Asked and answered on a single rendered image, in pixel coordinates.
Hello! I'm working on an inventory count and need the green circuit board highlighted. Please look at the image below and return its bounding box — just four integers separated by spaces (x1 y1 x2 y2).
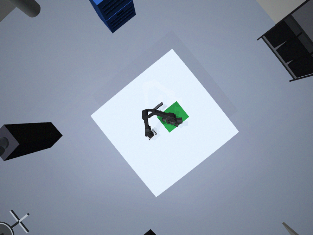
157 101 189 132

